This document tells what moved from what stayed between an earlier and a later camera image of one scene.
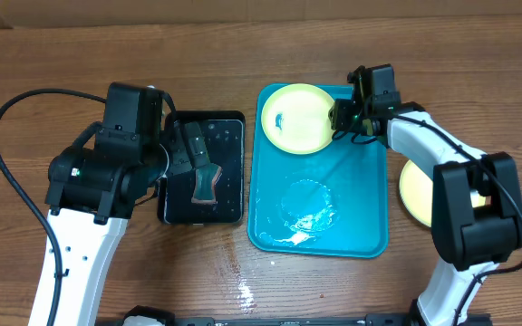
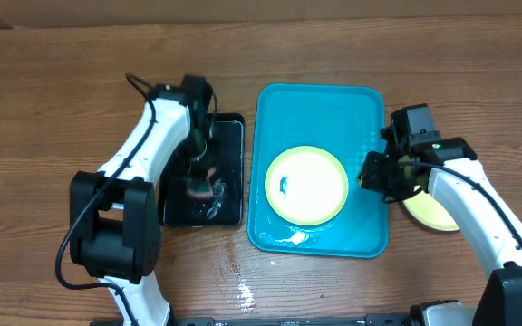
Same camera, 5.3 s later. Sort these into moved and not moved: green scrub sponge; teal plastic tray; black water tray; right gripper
Moved: green scrub sponge; right gripper
Not moved: teal plastic tray; black water tray
